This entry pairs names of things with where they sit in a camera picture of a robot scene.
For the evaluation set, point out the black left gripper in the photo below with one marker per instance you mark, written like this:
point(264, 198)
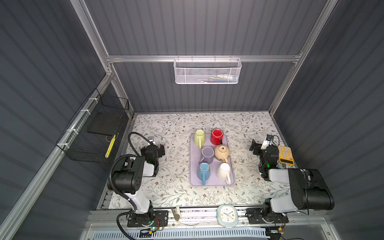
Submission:
point(159, 150)

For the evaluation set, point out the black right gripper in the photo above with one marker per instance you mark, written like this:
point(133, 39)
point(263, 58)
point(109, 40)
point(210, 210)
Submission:
point(257, 148)

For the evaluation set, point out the light green mug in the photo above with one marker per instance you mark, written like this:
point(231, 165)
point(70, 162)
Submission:
point(199, 138)

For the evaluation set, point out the red mug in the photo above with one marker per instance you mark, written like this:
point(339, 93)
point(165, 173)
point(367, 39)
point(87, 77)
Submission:
point(217, 137)

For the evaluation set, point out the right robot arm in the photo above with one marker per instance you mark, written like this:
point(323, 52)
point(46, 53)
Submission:
point(308, 189)

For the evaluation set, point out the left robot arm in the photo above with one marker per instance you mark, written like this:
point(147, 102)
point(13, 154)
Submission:
point(126, 176)

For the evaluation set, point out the white mug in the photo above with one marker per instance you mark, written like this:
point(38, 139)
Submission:
point(223, 173)

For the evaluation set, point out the blue mug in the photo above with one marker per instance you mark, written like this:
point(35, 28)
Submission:
point(204, 173)

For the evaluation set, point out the purple mug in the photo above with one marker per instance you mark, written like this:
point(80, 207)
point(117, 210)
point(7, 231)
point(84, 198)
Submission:
point(207, 155)

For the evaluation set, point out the yellow calculator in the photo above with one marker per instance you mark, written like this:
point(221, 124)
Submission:
point(285, 155)

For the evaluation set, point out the yellow marker in basket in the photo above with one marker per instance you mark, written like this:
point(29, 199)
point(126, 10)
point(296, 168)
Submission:
point(110, 147)

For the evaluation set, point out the beige ceramic teapot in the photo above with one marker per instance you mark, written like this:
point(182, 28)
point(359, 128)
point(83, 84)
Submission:
point(222, 153)

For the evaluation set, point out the lavender plastic tray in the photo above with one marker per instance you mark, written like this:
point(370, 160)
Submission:
point(214, 180)

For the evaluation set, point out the mint alarm clock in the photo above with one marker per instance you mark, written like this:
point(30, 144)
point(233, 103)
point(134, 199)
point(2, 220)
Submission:
point(227, 216)

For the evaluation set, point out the black wire basket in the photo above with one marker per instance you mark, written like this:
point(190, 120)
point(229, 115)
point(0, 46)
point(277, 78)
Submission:
point(89, 138)

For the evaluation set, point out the white wire basket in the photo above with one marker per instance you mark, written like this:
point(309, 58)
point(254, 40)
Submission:
point(207, 71)

